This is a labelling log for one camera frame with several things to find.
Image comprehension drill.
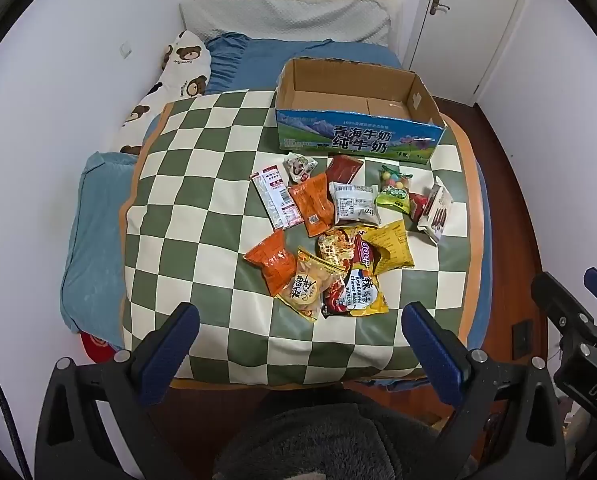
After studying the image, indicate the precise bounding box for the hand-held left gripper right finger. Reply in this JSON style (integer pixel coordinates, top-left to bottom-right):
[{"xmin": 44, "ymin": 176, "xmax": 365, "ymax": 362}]
[{"xmin": 401, "ymin": 301, "xmax": 566, "ymax": 480}]

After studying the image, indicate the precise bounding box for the black floor socket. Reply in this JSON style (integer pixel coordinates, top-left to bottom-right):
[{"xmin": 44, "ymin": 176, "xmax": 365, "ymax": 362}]
[{"xmin": 511, "ymin": 319, "xmax": 535, "ymax": 361}]

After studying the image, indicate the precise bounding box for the white labelled snack packet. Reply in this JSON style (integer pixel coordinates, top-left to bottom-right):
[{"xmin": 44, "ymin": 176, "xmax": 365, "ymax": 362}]
[{"xmin": 328, "ymin": 181, "xmax": 382, "ymax": 226}]

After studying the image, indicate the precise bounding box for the long red white snack packet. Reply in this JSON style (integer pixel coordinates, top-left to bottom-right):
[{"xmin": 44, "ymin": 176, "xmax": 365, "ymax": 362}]
[{"xmin": 250, "ymin": 165, "xmax": 301, "ymax": 231}]

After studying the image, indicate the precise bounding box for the yellow blue snack packet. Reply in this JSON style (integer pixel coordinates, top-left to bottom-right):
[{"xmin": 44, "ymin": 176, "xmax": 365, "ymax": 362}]
[{"xmin": 345, "ymin": 267, "xmax": 390, "ymax": 317}]

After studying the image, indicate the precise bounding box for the blue ruffled pillow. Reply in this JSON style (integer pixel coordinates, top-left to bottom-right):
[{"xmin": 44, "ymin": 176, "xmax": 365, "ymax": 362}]
[{"xmin": 203, "ymin": 32, "xmax": 253, "ymax": 94}]

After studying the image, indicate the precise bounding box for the red black snack packet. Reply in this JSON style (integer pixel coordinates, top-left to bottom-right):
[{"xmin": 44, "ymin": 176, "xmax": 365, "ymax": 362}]
[{"xmin": 322, "ymin": 275, "xmax": 354, "ymax": 317}]

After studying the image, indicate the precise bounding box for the dark red snack packet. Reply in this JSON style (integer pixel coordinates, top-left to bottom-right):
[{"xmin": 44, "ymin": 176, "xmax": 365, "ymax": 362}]
[{"xmin": 327, "ymin": 155, "xmax": 364, "ymax": 186}]

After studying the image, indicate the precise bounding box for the red cloth item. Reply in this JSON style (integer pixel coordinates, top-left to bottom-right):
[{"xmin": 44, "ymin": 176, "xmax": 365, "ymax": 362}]
[{"xmin": 80, "ymin": 332, "xmax": 125, "ymax": 366}]

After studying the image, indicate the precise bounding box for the small white red snack packet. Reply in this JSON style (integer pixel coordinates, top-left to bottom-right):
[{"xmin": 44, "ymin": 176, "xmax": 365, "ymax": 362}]
[{"xmin": 284, "ymin": 152, "xmax": 318, "ymax": 184}]

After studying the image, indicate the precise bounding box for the noodle print snack packet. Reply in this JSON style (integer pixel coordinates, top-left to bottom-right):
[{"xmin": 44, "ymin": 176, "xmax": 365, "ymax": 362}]
[{"xmin": 318, "ymin": 227, "xmax": 359, "ymax": 266}]

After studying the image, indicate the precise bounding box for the green white checkered blanket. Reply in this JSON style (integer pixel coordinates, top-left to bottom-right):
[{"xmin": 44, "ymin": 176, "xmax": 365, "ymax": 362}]
[{"xmin": 118, "ymin": 89, "xmax": 484, "ymax": 391}]

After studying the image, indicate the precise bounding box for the purple snack packet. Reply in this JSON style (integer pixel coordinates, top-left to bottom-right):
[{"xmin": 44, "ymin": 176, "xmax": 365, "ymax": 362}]
[{"xmin": 355, "ymin": 225, "xmax": 379, "ymax": 273}]

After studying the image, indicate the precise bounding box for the white door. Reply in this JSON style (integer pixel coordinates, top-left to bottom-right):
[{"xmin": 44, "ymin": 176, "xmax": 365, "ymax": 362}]
[{"xmin": 403, "ymin": 0, "xmax": 535, "ymax": 107}]

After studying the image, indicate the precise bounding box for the green bag of candy balls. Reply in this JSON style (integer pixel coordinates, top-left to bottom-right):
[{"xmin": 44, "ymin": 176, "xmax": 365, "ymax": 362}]
[{"xmin": 375, "ymin": 165, "xmax": 414, "ymax": 211}]

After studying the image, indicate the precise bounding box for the orange chips packet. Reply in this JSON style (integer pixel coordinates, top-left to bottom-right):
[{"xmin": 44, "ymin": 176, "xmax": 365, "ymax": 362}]
[{"xmin": 243, "ymin": 228, "xmax": 299, "ymax": 297}]

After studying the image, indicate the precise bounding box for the orange snack packet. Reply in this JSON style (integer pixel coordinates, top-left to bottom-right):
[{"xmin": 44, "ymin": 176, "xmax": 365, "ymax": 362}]
[{"xmin": 288, "ymin": 173, "xmax": 335, "ymax": 237}]

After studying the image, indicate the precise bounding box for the white brown snack packet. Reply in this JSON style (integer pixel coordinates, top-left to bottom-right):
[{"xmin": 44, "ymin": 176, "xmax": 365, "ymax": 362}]
[{"xmin": 418, "ymin": 176, "xmax": 454, "ymax": 245}]

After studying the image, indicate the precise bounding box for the clear yellow chips bag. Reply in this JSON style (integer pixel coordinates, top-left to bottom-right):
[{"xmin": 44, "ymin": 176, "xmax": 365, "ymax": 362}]
[{"xmin": 276, "ymin": 246, "xmax": 351, "ymax": 323}]

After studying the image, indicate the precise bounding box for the bear print pillow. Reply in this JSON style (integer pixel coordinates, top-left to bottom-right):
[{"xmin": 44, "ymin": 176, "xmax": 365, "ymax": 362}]
[{"xmin": 118, "ymin": 30, "xmax": 213, "ymax": 156}]

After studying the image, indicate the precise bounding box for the white quilted cushion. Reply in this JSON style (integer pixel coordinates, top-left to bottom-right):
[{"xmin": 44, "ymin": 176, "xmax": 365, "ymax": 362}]
[{"xmin": 178, "ymin": 0, "xmax": 394, "ymax": 45}]

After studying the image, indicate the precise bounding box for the blue plush blanket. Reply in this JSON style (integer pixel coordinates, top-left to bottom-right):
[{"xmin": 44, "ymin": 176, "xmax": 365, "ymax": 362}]
[{"xmin": 61, "ymin": 151, "xmax": 140, "ymax": 342}]

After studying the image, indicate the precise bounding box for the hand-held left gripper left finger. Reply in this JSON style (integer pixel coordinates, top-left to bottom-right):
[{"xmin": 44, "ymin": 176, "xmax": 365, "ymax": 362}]
[{"xmin": 34, "ymin": 302, "xmax": 200, "ymax": 480}]

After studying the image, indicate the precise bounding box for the blue printed cardboard box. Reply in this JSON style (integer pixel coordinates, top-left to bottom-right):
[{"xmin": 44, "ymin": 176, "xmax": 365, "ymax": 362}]
[{"xmin": 275, "ymin": 57, "xmax": 448, "ymax": 166}]

